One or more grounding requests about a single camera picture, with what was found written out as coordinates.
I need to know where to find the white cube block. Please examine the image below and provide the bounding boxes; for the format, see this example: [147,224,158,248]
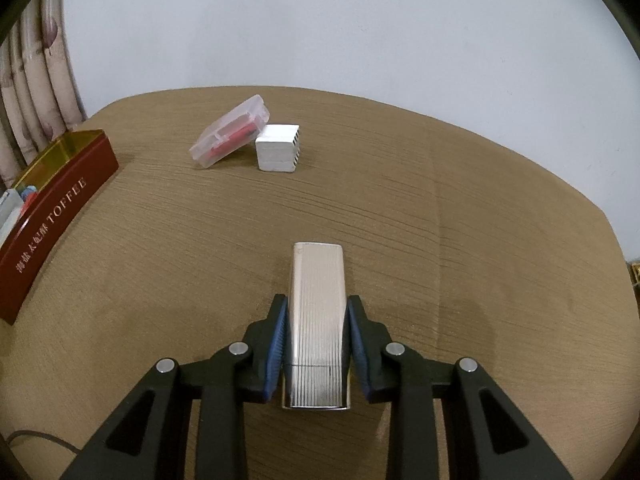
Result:
[255,124,300,172]

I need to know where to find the gold ribbed rectangular box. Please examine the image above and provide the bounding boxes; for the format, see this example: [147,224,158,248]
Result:
[282,242,350,411]

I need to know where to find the red gold toffee tin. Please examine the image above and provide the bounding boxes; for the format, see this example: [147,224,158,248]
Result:
[1,130,118,325]

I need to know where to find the dark wooden chair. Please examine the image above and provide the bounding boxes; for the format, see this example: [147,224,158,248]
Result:
[627,260,640,307]

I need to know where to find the small clear case red contents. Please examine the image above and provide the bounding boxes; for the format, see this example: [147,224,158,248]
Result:
[189,94,270,168]

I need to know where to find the clear plastic labelled box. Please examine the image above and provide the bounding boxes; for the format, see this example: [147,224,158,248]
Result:
[0,188,24,246]

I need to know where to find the black cable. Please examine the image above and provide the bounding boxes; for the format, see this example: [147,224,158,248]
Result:
[4,429,82,456]

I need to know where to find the beige patterned curtain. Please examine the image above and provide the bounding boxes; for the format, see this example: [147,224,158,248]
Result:
[1,0,86,188]

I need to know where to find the blue cartoon tin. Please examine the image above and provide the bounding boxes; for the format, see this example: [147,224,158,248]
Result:
[21,185,38,203]

